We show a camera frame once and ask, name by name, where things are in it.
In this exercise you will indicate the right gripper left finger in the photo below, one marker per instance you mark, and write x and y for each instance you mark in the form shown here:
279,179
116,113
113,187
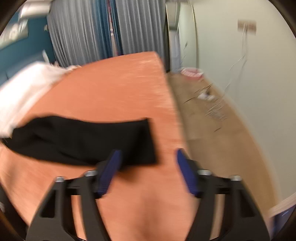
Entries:
76,203

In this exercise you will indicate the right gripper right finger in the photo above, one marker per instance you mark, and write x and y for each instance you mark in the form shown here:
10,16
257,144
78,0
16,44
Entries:
240,216

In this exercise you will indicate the black pants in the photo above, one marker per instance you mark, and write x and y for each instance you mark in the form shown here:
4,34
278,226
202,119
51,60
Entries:
79,143

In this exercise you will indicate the orange velvet bed cover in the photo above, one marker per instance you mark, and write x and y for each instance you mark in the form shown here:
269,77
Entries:
75,142

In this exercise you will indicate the white pillow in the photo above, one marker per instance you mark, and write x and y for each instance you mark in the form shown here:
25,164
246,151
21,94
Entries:
24,89

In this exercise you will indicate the white power strip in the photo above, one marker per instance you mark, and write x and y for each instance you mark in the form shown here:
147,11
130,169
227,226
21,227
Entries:
205,96

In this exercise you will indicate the pink round basin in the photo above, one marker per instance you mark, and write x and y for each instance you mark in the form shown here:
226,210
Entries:
192,72

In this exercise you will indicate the grey blue curtains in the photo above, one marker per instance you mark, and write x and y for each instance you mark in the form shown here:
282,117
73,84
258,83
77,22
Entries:
87,31

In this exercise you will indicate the white air conditioner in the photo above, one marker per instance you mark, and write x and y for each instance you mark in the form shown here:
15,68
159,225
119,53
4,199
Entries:
32,9

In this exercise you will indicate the framed wall picture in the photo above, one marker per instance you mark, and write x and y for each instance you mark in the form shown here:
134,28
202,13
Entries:
13,33

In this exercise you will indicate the wall power outlet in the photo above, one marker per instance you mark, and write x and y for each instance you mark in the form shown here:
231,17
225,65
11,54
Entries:
247,26

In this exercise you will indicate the standing mirror gold frame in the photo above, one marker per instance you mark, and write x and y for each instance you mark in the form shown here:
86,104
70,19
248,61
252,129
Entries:
182,35

